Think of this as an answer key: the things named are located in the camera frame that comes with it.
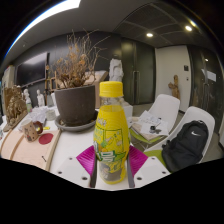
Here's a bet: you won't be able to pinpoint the grey plant pot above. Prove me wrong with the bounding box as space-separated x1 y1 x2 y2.
54 84 98 127

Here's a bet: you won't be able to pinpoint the stack of papers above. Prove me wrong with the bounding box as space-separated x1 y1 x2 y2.
131 109 169 141

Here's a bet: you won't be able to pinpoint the wooden easel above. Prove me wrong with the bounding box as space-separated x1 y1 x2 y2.
44 64 58 93

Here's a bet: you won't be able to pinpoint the white plaster statue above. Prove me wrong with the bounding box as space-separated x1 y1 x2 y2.
108 58 134 118

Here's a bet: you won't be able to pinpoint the round ceiling lights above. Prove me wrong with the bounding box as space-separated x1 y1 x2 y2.
144 20 198 39

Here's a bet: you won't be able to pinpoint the light wooden drawing board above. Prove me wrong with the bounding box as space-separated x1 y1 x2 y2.
0 128 63 173

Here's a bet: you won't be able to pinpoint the yellow drink bottle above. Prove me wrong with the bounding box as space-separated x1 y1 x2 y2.
93 80 131 185

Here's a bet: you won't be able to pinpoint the grey pot saucer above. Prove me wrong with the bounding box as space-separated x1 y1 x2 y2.
54 114 99 133

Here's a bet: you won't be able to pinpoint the wooden figure statue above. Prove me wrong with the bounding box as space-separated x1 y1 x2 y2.
168 74 181 100

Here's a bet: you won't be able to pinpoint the printed beige mug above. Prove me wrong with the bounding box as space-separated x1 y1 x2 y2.
21 119 44 143

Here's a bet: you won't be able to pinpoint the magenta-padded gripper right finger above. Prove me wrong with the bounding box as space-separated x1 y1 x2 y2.
125 144 172 189

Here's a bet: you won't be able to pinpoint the brown carved wooden sculpture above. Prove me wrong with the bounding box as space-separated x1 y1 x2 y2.
3 84 29 133

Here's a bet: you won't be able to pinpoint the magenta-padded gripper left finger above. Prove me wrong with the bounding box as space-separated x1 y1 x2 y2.
53 144 98 189

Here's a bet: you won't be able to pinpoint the small green-label bottle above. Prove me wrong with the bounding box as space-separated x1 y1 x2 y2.
26 97 34 113

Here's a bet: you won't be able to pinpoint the dried brown plant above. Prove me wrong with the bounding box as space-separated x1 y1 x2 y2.
49 29 111 89

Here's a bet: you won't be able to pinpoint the black backpack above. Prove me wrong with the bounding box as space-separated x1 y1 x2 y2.
161 119 210 173

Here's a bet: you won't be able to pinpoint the black wall screen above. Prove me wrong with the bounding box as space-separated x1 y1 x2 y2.
15 51 49 86

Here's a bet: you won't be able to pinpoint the flat round red coaster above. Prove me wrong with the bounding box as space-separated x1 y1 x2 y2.
38 132 55 146

